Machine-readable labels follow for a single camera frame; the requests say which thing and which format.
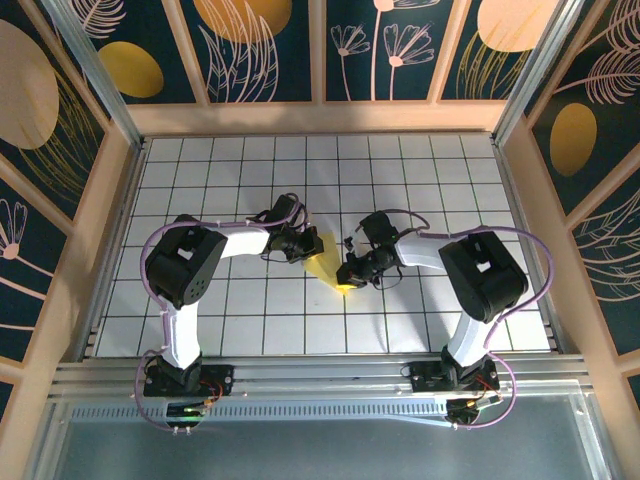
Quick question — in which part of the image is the aluminium corner post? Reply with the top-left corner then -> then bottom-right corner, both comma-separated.
39,0 -> 149,154
490,0 -> 586,146

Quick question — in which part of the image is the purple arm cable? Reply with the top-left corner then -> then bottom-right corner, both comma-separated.
130,193 -> 309,435
384,207 -> 557,431

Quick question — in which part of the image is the yellow cloth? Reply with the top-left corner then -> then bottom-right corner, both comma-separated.
303,232 -> 352,297

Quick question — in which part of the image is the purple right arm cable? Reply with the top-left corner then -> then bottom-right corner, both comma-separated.
384,207 -> 557,431

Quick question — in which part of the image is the long aluminium base rail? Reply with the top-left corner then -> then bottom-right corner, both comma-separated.
49,353 -> 590,402

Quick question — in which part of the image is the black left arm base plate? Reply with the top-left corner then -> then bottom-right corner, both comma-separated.
142,363 -> 236,399

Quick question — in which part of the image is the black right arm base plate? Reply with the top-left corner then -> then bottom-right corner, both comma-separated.
409,359 -> 501,394

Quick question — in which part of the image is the grey slotted cable duct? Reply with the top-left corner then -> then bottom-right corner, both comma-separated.
69,397 -> 451,422

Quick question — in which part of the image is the small black controller board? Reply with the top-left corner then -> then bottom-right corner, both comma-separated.
164,397 -> 222,420
446,394 -> 503,427

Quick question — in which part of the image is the aluminium side rail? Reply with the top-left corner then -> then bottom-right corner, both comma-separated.
79,137 -> 149,361
492,137 -> 569,356

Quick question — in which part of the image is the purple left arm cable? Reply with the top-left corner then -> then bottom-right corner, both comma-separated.
130,193 -> 309,435

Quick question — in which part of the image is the grey metal panel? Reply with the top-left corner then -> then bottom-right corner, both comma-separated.
27,384 -> 619,480

